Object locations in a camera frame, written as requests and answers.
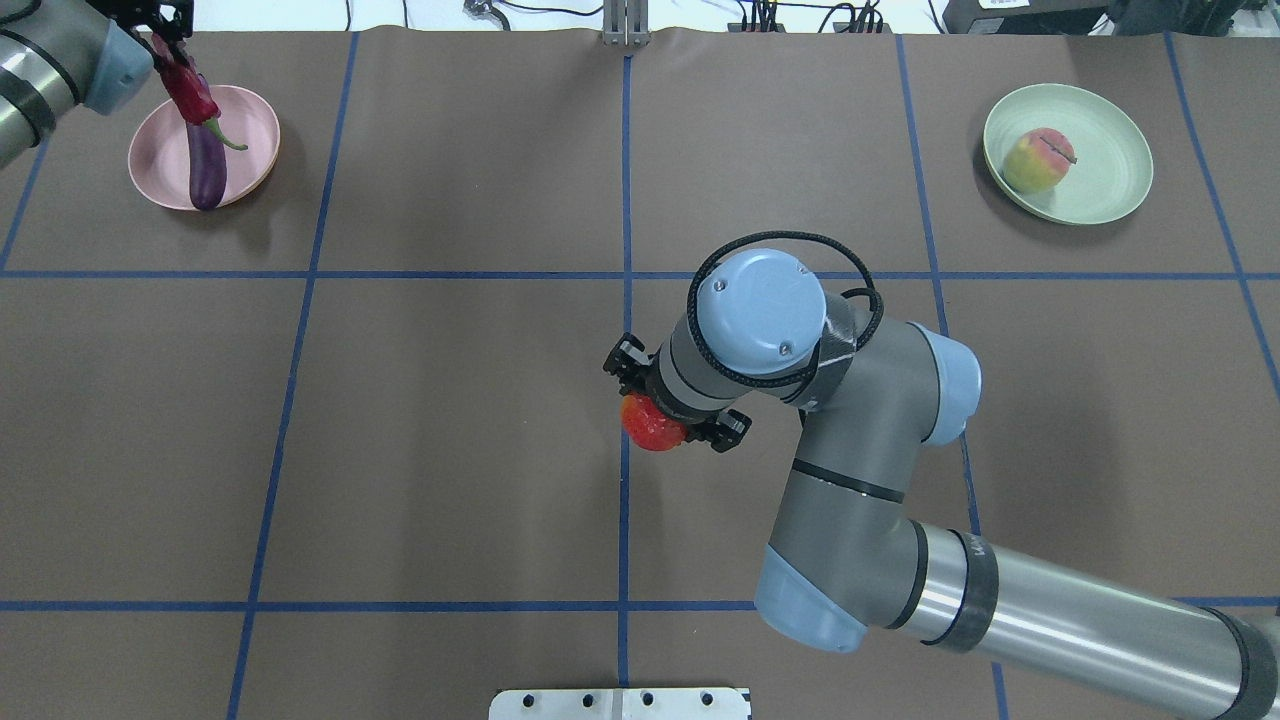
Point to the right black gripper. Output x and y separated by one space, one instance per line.
628 366

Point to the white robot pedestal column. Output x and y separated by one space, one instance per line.
623 703

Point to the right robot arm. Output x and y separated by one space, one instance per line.
843 555

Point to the red orange apple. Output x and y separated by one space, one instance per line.
648 427

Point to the pink plate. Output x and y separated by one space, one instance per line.
158 158

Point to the red chili pepper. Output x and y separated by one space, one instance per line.
186 88

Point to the green plate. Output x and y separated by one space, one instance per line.
1114 168

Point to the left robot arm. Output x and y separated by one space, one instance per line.
57 56

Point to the aluminium frame post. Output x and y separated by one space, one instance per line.
625 23

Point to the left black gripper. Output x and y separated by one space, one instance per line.
160 14

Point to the purple eggplant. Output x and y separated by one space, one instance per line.
208 172

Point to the yellow pink peach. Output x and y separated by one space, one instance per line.
1038 161

